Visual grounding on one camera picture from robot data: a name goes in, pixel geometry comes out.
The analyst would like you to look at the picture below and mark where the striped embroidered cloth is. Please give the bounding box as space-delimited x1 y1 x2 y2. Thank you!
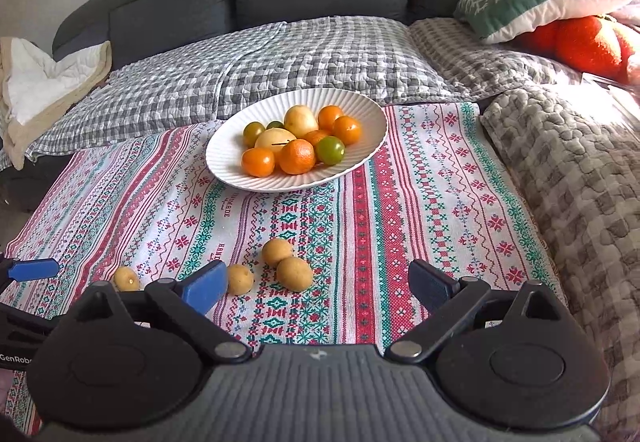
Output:
0 102 568 438

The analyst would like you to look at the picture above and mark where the beige blanket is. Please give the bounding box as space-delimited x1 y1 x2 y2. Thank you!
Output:
0 36 113 171

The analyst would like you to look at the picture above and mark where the white ribbed plate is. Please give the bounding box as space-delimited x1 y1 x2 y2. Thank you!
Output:
206 88 389 193

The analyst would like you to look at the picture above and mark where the orange tomato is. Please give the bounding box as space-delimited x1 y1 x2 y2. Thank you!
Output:
332 116 362 146
318 105 345 133
241 147 276 178

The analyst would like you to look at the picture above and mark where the orange plush toy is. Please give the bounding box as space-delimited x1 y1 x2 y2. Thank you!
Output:
512 14 640 85

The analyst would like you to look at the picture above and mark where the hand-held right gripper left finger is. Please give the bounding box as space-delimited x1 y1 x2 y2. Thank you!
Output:
80 259 251 365

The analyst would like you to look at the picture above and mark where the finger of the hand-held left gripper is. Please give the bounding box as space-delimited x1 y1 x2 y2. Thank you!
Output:
0 258 60 283

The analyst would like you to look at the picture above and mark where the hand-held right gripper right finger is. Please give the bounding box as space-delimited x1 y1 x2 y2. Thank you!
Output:
385 259 561 364

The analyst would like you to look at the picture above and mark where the brown longan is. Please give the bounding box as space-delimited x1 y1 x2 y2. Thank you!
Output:
226 264 255 295
276 256 314 293
262 238 294 267
113 267 141 293

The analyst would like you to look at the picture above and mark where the pale yellow round fruit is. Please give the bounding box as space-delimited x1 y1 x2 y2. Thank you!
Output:
284 104 319 139
255 128 297 155

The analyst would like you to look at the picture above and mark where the grey waffle blanket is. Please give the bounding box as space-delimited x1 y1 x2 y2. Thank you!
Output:
480 84 640 440

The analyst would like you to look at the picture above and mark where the brown checked quilt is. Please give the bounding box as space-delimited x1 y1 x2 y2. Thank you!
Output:
409 18 583 100

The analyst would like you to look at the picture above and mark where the clear plastic sheet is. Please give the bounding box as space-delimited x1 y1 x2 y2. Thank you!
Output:
580 72 640 127

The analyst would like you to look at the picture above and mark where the grey checked quilt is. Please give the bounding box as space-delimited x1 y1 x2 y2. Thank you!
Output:
25 16 468 163

